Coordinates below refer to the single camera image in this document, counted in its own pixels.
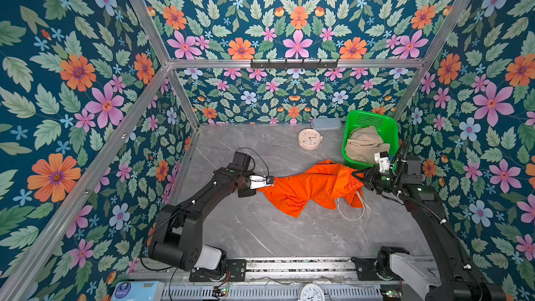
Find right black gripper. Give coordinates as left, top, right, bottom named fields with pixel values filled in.
left=352, top=165, right=404, bottom=195

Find orange shorts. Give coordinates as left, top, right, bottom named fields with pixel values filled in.
left=259, top=160, right=364, bottom=218

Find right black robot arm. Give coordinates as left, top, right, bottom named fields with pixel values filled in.
left=362, top=142, right=507, bottom=300

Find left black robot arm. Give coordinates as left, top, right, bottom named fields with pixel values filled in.
left=148, top=151, right=274, bottom=277

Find beige shorts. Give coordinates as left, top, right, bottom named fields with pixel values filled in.
left=344, top=126, right=390, bottom=164

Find green plastic basket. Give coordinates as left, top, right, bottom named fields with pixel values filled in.
left=341, top=110, right=399, bottom=169

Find pink round alarm clock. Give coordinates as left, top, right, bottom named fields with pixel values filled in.
left=298, top=128, right=323, bottom=151

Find grey rectangular box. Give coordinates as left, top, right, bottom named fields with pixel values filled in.
left=311, top=118, right=342, bottom=132

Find white clock at bottom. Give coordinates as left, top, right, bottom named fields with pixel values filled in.
left=299, top=283, right=325, bottom=301

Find blue tissue pack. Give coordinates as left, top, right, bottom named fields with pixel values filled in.
left=111, top=281, right=165, bottom=301

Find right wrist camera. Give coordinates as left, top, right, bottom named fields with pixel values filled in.
left=374, top=151, right=391, bottom=174

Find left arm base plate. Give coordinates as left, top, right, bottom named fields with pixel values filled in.
left=189, top=259, right=247, bottom=284

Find aluminium mounting rail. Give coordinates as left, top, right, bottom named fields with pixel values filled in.
left=129, top=256, right=444, bottom=284

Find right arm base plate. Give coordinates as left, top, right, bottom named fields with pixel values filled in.
left=351, top=257, right=393, bottom=281

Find black wall hook rail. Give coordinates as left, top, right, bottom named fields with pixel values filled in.
left=249, top=59, right=339, bottom=71

